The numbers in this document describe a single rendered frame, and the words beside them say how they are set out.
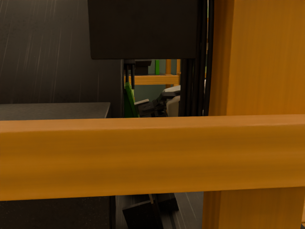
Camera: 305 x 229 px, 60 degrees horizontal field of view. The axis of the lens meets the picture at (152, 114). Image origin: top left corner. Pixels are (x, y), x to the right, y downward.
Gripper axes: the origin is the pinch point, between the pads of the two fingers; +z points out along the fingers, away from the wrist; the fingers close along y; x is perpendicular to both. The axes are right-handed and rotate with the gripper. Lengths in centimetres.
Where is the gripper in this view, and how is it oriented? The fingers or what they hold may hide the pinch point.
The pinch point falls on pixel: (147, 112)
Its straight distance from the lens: 71.5
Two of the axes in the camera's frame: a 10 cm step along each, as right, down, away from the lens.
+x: 2.5, 8.3, -5.0
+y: -1.3, -4.9, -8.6
